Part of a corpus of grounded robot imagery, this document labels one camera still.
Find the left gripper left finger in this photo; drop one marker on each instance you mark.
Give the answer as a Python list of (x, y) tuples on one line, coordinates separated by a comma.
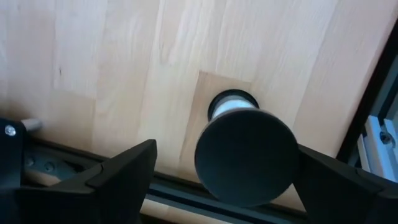
[(109, 193)]

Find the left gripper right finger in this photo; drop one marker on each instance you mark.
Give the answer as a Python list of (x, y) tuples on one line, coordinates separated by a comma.
[(342, 196)]

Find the black hourglass white sand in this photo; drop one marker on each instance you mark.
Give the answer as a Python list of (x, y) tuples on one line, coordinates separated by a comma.
[(245, 155)]

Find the silver metal bracket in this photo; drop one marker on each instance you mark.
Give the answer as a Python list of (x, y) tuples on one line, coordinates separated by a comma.
[(376, 146)]

